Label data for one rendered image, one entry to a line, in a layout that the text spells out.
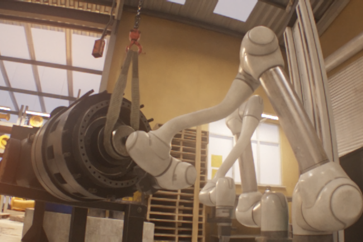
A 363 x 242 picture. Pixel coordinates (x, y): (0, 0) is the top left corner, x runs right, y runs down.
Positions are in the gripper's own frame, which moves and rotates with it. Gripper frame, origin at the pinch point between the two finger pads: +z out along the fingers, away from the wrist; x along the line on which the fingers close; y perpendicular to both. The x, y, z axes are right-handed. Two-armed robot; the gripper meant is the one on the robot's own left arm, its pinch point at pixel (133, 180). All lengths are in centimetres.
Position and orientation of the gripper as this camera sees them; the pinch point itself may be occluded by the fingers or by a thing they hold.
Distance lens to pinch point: 128.9
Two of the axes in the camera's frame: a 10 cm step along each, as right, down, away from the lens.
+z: -6.7, 2.1, 7.1
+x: -3.6, -9.3, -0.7
